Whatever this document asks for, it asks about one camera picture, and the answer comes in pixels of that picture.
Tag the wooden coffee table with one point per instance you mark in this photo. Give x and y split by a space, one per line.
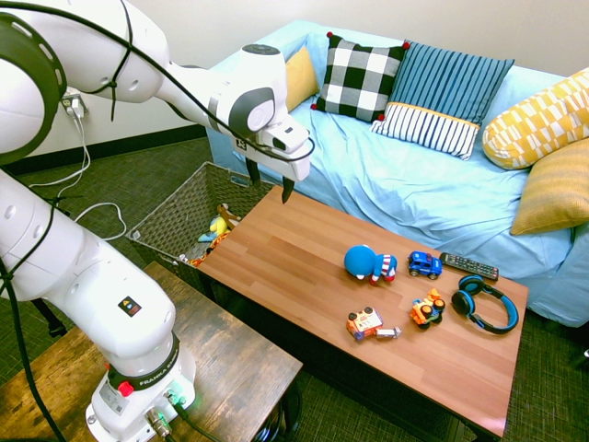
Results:
299 258

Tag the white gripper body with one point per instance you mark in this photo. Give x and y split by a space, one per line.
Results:
294 159

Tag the orange toy construction truck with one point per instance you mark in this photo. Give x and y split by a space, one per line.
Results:
427 310

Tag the black white fiducial tag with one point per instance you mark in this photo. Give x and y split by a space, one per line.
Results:
242 143

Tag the plain yellow pillow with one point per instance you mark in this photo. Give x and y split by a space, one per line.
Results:
301 78

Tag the wall power outlet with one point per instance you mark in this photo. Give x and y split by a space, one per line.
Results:
73 103

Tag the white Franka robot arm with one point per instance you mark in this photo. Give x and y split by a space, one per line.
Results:
115 299

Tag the mustard knitted pillow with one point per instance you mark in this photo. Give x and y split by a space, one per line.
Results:
557 193

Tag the brown white plush dog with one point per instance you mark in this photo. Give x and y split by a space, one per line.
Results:
226 214

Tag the yellow blue plush fish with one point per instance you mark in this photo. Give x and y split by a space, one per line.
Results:
217 226

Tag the black white checked pillow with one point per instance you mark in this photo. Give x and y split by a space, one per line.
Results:
359 76

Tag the black remote control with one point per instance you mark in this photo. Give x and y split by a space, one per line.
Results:
469 266

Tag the black blue headphones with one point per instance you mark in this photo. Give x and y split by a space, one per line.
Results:
462 301

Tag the grey woven wicker basket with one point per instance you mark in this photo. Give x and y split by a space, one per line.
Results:
184 202

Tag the orange toy truck with trailer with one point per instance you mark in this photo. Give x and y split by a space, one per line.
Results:
364 322

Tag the dark rustic wooden side table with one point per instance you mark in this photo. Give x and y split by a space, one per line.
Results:
239 350

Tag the light blue covered sofa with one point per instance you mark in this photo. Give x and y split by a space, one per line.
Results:
414 193

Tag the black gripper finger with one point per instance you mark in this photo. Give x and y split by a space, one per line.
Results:
254 174
287 189

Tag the blue toy police car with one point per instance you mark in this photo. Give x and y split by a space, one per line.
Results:
424 264

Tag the blue red white superhero plush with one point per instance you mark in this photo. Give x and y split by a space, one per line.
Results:
361 261

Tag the orange flame pattern plush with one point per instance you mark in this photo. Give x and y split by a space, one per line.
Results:
216 240

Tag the blue striped pillow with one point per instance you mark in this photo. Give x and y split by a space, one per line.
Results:
437 92

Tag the yellow white patterned bolster pillow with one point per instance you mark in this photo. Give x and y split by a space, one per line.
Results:
538 124

